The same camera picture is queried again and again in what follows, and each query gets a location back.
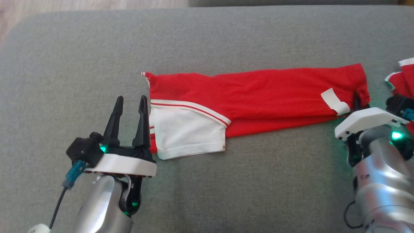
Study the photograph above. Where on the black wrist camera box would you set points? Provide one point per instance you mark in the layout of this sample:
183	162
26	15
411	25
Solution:
396	103
84	150

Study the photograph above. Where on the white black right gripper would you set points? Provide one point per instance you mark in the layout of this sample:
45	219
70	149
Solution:
368	119

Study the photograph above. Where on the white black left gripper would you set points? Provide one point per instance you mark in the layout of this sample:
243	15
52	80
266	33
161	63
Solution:
126	163

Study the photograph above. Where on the red jersey white sleeves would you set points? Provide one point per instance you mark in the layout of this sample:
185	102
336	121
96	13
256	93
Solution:
258	94

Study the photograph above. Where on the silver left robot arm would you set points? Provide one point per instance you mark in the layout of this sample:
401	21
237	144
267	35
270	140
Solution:
97	207

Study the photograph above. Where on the grey sofa ottoman cushion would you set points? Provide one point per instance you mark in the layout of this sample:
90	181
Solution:
226	194

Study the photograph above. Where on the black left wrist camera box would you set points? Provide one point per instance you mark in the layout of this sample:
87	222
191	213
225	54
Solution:
84	150

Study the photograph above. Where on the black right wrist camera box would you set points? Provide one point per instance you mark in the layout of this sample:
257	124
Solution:
396	103

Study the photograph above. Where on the large yellow sofa back cushion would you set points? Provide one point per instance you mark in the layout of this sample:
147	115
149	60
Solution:
407	1

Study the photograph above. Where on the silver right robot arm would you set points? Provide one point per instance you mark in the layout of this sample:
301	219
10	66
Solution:
381	181

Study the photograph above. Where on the red shorts white side stripes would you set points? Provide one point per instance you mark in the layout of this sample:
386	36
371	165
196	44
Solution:
404	82

